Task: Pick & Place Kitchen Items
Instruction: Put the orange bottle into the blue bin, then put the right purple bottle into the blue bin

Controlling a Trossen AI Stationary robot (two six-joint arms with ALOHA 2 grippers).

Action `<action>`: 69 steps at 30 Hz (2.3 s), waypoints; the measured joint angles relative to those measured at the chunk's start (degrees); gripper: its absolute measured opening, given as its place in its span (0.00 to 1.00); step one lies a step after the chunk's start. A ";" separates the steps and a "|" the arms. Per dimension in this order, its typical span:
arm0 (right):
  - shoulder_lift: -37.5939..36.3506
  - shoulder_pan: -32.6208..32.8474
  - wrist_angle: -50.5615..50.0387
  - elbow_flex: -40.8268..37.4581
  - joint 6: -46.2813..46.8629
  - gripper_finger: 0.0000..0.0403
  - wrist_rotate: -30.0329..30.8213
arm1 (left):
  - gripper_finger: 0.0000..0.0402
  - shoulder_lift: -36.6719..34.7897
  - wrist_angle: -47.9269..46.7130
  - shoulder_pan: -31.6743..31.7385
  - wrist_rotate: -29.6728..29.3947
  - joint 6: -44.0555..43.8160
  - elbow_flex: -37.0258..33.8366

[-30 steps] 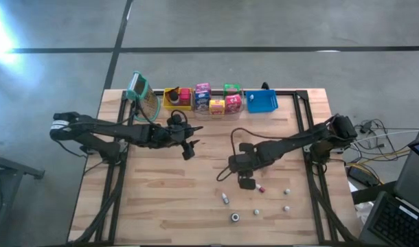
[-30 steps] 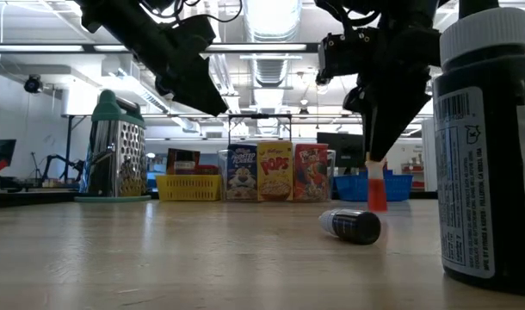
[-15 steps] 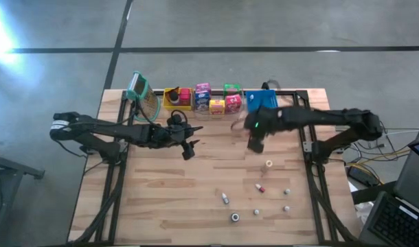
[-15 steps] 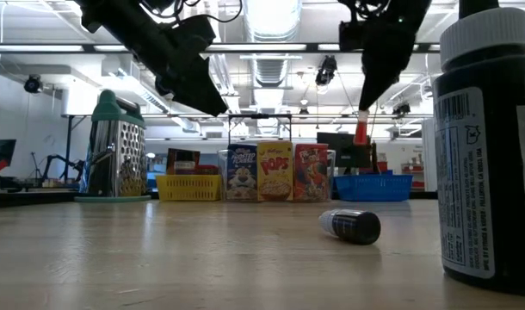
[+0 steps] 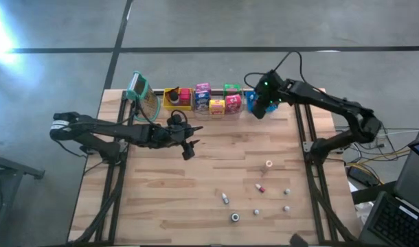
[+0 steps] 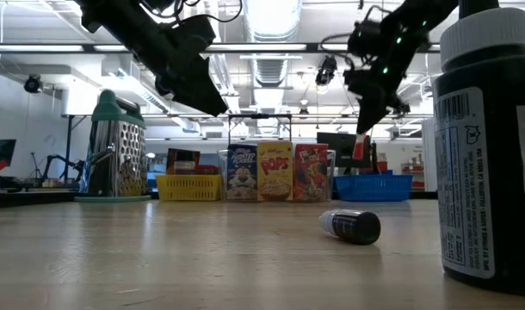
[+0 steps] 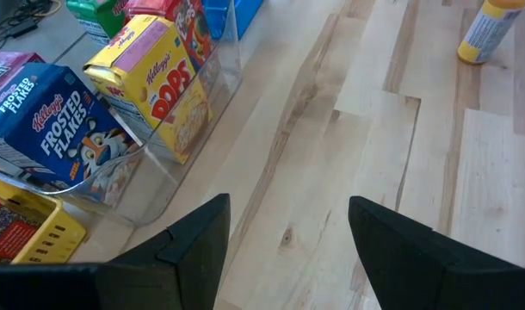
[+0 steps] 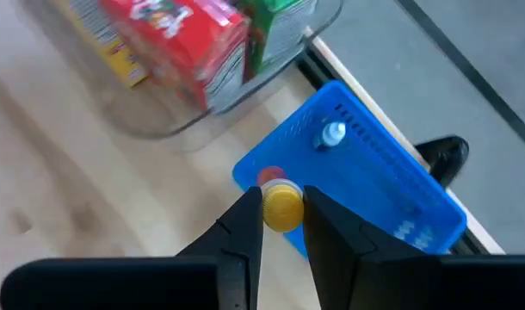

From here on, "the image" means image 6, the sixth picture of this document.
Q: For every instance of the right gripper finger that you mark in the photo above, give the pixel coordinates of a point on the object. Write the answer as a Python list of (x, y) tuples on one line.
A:
[(372, 114)]

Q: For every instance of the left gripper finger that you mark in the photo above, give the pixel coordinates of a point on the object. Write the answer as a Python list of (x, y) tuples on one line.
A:
[(206, 97)]

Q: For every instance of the orange bottle with yellow cap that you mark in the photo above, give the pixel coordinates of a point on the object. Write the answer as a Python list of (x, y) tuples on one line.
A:
[(359, 148)]

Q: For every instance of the Frosted Flakes mini cereal box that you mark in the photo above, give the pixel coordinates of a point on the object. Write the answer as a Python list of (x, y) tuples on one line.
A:
[(242, 172)]

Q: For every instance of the Froot Loops mini cereal box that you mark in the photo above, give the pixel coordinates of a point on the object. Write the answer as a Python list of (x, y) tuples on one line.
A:
[(312, 172)]

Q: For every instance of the Corn Pops mini cereal box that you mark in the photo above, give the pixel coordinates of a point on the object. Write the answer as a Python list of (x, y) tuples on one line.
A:
[(275, 172)]

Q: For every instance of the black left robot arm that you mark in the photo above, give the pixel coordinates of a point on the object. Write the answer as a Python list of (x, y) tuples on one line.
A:
[(116, 21)]

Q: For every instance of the black background robot arm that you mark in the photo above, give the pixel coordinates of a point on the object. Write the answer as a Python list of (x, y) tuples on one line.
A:
[(56, 160)]

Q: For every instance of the black monitor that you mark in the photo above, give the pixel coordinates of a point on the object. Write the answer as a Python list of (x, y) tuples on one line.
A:
[(340, 148)]

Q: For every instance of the ceiling air vent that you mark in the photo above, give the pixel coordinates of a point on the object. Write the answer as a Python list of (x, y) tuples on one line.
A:
[(269, 71)]

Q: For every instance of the blue plastic basket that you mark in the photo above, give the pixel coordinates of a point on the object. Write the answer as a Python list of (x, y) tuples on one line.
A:
[(374, 188)]

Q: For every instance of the clear plastic bin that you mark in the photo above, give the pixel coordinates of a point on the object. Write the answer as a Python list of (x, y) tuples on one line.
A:
[(222, 172)]

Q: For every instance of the black beam with light strips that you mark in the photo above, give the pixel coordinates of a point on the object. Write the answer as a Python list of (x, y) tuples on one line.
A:
[(312, 47)]

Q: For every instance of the background shelf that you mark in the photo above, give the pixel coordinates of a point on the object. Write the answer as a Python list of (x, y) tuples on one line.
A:
[(413, 181)]

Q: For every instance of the yellow plastic basket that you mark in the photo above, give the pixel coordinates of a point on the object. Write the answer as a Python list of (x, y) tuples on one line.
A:
[(189, 188)]

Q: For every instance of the black-white round cap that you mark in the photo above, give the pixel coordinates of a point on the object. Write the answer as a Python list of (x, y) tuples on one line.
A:
[(495, 172)]

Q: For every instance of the dark background screen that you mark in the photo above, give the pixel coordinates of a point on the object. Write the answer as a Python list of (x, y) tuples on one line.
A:
[(0, 150)]

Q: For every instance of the black ceiling camera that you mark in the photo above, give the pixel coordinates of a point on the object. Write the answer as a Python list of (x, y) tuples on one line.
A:
[(32, 84), (403, 108), (326, 71)]

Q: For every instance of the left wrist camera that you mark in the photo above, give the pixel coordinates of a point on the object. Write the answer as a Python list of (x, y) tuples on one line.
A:
[(195, 34)]

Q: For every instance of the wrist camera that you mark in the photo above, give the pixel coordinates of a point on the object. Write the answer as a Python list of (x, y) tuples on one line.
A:
[(366, 39), (195, 34)]

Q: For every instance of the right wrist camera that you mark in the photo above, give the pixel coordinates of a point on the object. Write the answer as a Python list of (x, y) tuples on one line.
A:
[(366, 39)]

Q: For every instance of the silver ceiling duct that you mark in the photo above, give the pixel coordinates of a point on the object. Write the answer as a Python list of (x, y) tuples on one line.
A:
[(273, 19)]

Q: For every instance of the dark background post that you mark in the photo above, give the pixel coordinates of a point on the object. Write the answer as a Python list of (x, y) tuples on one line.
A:
[(69, 142)]

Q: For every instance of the black aluminium table frame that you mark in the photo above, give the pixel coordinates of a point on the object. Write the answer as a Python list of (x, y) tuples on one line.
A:
[(30, 198)]

